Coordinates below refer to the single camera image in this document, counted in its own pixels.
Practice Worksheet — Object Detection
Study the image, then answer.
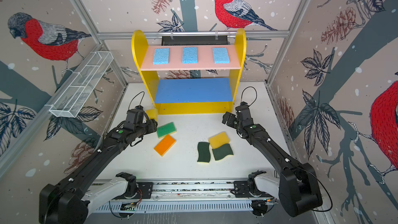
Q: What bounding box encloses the yellow sponge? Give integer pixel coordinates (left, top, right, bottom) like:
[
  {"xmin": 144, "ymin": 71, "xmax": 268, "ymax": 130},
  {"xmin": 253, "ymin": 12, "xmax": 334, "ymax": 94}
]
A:
[
  {"xmin": 208, "ymin": 132, "xmax": 230, "ymax": 149},
  {"xmin": 146, "ymin": 108, "xmax": 158, "ymax": 122}
]

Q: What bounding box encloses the dark green wavy scourer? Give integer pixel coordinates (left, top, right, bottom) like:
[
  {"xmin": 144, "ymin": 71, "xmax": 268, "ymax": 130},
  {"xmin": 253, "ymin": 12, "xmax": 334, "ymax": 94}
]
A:
[
  {"xmin": 212, "ymin": 144, "xmax": 234, "ymax": 161},
  {"xmin": 197, "ymin": 142, "xmax": 211, "ymax": 163}
]

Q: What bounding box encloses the light blue sponge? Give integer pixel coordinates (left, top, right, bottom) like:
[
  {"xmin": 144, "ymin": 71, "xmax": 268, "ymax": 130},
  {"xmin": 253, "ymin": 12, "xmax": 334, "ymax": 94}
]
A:
[
  {"xmin": 182, "ymin": 47, "xmax": 198, "ymax": 64},
  {"xmin": 212, "ymin": 47, "xmax": 230, "ymax": 64},
  {"xmin": 152, "ymin": 48, "xmax": 170, "ymax": 65}
]

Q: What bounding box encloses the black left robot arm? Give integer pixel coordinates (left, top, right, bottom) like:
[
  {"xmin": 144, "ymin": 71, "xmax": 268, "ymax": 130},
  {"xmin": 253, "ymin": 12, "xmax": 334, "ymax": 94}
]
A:
[{"xmin": 39, "ymin": 105, "xmax": 158, "ymax": 224}]

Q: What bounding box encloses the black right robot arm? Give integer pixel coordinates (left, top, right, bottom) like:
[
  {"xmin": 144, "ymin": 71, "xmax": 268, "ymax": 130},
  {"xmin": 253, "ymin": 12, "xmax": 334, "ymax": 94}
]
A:
[{"xmin": 222, "ymin": 102, "xmax": 323, "ymax": 217}]

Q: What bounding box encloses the yellow shelf unit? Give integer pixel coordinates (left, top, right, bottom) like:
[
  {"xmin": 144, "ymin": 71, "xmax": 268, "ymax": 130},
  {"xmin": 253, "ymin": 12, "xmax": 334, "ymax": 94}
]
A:
[{"xmin": 131, "ymin": 29, "xmax": 247, "ymax": 115}]

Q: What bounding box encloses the black bar behind shelf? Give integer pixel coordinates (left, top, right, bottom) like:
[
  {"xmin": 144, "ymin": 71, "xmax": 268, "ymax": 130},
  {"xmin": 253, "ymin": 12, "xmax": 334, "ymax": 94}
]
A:
[{"xmin": 161, "ymin": 35, "xmax": 229, "ymax": 46}]

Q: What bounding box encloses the green topped sponge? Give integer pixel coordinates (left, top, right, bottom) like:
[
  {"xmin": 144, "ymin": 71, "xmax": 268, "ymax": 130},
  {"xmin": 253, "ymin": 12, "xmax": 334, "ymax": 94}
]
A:
[{"xmin": 157, "ymin": 122, "xmax": 177, "ymax": 139}]

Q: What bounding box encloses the orange topped sponge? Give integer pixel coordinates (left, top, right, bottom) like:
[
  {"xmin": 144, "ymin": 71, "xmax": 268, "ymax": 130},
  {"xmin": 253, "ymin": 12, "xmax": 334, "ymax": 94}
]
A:
[{"xmin": 154, "ymin": 134, "xmax": 176, "ymax": 157}]

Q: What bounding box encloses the white wire mesh basket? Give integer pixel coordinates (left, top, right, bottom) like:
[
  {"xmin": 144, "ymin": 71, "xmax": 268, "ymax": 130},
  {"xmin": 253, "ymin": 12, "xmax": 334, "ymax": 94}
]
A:
[{"xmin": 49, "ymin": 51, "xmax": 114, "ymax": 118}]

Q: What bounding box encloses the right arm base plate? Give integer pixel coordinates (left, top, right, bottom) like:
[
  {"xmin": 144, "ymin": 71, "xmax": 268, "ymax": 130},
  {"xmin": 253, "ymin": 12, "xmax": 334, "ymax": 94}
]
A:
[{"xmin": 230, "ymin": 180, "xmax": 274, "ymax": 199}]

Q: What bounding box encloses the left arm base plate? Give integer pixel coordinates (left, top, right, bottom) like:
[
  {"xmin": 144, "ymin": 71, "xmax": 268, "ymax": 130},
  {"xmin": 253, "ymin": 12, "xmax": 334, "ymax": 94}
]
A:
[{"xmin": 113, "ymin": 182, "xmax": 153, "ymax": 200}]

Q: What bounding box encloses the aluminium front rail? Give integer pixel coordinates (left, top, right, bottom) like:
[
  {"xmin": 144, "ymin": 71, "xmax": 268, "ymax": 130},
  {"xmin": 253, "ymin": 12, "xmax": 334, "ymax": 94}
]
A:
[{"xmin": 68, "ymin": 178, "xmax": 324, "ymax": 203}]

